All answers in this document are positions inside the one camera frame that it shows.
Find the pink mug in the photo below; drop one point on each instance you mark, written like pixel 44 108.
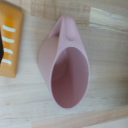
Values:
pixel 68 80

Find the orange bread-shaped block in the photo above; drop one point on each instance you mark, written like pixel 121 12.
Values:
pixel 13 40

